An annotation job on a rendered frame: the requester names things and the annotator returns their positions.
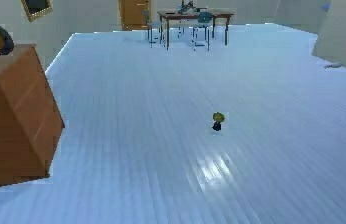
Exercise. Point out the small green and black figure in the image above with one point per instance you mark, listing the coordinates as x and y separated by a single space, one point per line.
218 121

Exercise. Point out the blue chair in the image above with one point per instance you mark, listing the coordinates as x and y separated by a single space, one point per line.
151 25

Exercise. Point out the teal chair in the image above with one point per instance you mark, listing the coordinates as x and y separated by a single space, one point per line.
203 20

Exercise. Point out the brown wooden table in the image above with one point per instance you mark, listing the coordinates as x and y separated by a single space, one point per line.
194 16

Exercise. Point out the grey objects cluster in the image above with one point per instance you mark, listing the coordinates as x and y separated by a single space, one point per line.
188 8

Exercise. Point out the brown wooden room door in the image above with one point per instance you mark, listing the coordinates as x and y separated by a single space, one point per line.
134 13

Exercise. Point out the brown wooden chest of drawers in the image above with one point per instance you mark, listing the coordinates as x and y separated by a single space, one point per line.
17 116

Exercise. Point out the small grey flat object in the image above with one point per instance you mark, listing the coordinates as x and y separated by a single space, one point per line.
333 65

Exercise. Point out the gold framed wall picture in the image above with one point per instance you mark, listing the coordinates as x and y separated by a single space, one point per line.
36 7

